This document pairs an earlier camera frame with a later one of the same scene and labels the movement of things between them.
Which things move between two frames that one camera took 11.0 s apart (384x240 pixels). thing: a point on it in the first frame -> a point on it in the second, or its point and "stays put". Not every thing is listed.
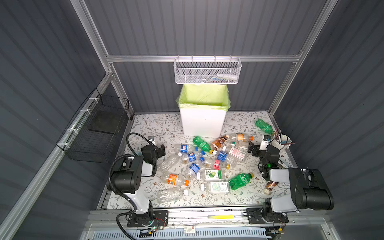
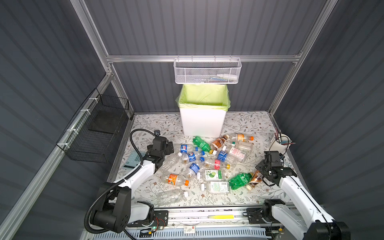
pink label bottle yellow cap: x=216 y=164 stays put
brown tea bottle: x=269 y=187 -> x=257 y=177
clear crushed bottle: x=169 y=163 stays put
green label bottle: x=216 y=187 stays put
